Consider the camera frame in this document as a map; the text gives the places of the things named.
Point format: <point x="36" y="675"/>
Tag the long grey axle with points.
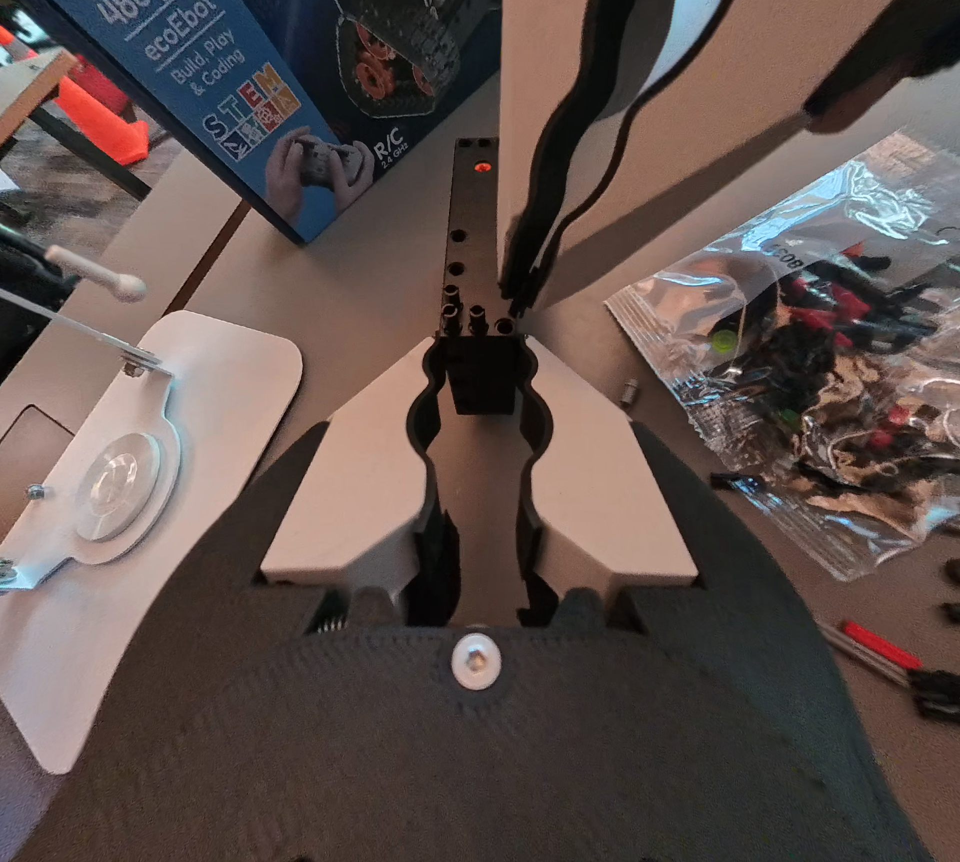
<point x="862" y="656"/>

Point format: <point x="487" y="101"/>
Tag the long red axle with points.
<point x="881" y="644"/>

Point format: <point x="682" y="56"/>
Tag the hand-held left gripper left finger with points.
<point x="352" y="502"/>

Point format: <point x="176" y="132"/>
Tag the group of black connector pins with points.
<point x="937" y="693"/>

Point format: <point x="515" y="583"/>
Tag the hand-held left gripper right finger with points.
<point x="607" y="502"/>

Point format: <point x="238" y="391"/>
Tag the black office chair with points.
<point x="22" y="277"/>

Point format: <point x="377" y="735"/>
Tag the orange cone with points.
<point x="97" y="119"/>

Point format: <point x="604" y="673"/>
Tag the clear plastic parts bag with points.
<point x="825" y="352"/>

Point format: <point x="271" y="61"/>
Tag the blue robot kit box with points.
<point x="225" y="14"/>

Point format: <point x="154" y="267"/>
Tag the small grey pin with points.
<point x="630" y="391"/>

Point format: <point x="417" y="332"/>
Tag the white book stand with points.
<point x="225" y="389"/>

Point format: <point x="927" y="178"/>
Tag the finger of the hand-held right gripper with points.
<point x="750" y="89"/>
<point x="540" y="14"/>

